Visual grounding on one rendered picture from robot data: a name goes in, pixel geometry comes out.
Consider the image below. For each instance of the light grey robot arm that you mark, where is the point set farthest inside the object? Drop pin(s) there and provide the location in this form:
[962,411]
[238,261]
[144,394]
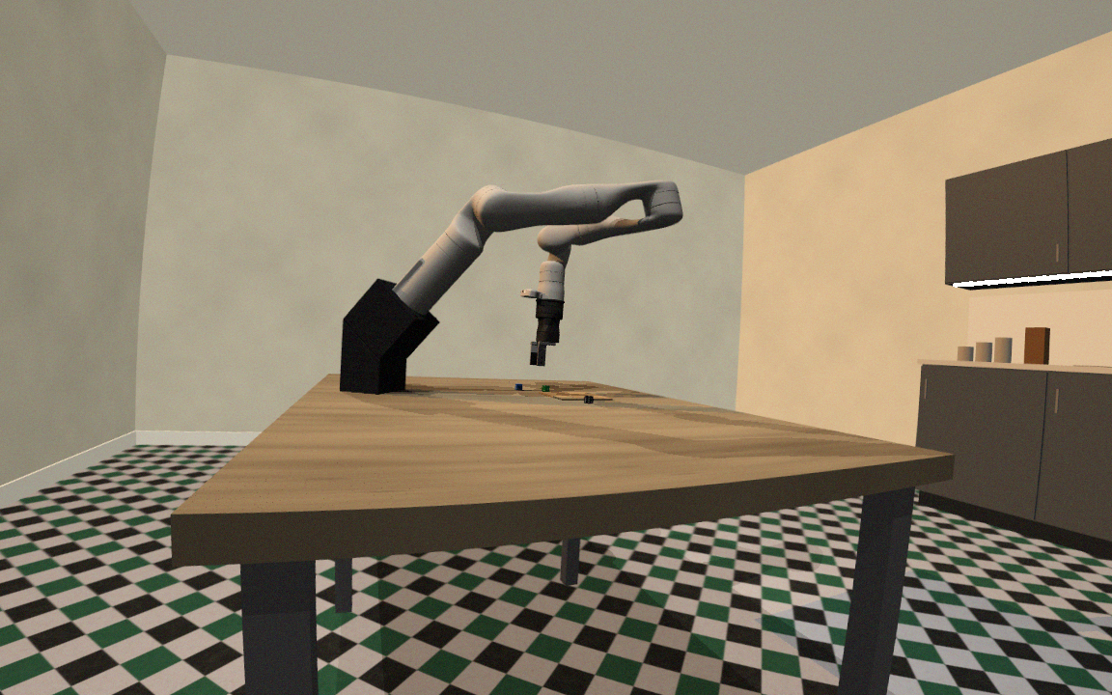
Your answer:
[574,213]

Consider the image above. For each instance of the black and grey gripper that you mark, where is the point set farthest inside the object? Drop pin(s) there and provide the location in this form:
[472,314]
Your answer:
[549,312]

